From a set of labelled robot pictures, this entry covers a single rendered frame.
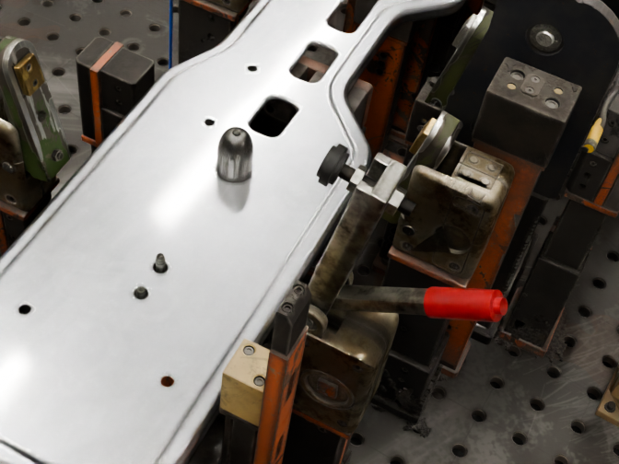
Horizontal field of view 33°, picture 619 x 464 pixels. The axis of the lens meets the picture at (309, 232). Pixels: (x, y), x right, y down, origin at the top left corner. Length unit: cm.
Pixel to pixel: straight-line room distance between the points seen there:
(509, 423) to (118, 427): 53
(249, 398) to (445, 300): 16
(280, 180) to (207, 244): 10
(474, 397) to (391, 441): 11
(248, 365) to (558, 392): 55
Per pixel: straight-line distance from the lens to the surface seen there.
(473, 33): 97
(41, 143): 93
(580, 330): 128
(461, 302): 71
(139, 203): 91
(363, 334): 79
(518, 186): 94
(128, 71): 104
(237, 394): 76
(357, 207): 66
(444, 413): 117
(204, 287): 86
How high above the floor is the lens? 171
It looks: 52 degrees down
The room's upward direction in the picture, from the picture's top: 10 degrees clockwise
